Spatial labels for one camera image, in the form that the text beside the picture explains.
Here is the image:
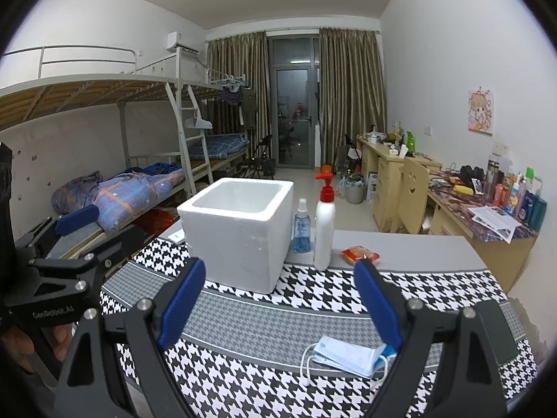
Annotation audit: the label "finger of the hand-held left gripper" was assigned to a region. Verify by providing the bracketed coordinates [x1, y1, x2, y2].
[15, 204, 102, 258]
[27, 226, 146, 292]

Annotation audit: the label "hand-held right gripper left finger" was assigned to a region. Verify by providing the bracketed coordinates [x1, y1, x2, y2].
[54, 257, 207, 418]

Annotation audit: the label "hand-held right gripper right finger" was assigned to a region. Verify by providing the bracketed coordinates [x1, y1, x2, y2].
[353, 259, 511, 418]

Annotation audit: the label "blue face mask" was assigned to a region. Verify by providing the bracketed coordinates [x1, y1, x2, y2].
[300, 335, 399, 386]

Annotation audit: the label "white foam box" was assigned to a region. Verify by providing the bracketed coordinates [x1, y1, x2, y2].
[177, 178, 295, 294]

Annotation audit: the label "person's left hand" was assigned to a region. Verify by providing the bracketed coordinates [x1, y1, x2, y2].
[0, 324, 74, 375]

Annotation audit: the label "red plastic bag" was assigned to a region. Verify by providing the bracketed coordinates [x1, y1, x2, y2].
[133, 210, 175, 232]

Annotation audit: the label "blue plaid quilt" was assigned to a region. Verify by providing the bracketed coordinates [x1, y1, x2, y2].
[51, 171, 186, 232]

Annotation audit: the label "orange packet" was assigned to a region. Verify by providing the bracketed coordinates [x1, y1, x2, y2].
[340, 245, 382, 266]

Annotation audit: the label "dark blue garment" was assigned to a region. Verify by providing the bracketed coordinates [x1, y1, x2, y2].
[126, 162, 183, 176]

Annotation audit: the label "white red pump bottle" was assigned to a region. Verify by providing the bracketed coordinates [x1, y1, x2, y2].
[313, 173, 337, 272]

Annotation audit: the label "blue spray bottle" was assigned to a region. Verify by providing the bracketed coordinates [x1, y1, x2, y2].
[292, 199, 312, 254]

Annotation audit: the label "wooden smiley face chair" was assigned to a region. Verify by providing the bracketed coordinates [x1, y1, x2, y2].
[389, 157, 431, 235]

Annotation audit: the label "light wooden desk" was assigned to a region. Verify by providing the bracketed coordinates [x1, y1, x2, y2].
[356, 135, 442, 232]

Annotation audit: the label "white metal bed ladder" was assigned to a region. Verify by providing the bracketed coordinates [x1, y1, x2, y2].
[165, 80, 215, 193]

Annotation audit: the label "black white houndstooth mat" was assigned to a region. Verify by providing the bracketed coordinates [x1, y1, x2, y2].
[98, 235, 540, 418]

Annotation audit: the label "black smartphone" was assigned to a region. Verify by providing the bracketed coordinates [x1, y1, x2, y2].
[478, 300, 519, 365]

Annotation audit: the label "white metal bunk bed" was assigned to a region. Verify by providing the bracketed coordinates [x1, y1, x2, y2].
[0, 46, 218, 271]
[178, 48, 254, 180]

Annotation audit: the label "desk with patterned cover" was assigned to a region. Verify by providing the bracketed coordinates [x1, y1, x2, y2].
[424, 170, 539, 295]

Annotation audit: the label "white printed paper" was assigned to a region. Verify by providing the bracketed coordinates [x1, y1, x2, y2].
[468, 206, 523, 245]

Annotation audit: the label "blue checked bedding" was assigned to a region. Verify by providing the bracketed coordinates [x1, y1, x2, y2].
[191, 134, 250, 160]

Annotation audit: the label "black folding chair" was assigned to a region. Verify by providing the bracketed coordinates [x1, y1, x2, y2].
[344, 134, 364, 171]
[241, 134, 276, 179]

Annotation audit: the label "black headphones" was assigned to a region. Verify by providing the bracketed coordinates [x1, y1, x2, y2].
[459, 164, 484, 184]

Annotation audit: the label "dark thermos bottle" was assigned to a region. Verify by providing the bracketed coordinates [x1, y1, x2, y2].
[486, 159, 501, 197]

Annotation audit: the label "cluster of toiletry bottles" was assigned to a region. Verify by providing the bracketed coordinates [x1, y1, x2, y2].
[492, 166, 548, 230]

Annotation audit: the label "hanging blue clothes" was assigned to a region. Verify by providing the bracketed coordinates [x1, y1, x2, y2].
[220, 83, 244, 106]

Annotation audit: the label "hanging dark green garment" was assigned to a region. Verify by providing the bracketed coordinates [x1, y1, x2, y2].
[241, 89, 260, 130]

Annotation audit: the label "white air conditioner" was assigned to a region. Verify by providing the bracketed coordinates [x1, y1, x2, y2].
[165, 31, 202, 55]

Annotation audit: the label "glass balcony door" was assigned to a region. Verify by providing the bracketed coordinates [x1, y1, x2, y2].
[269, 37, 322, 169]

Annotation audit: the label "brown curtain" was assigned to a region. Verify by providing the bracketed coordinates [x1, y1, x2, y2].
[317, 27, 388, 167]
[205, 31, 273, 169]

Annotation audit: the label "wall poster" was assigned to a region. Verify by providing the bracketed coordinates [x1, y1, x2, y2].
[468, 89, 496, 134]

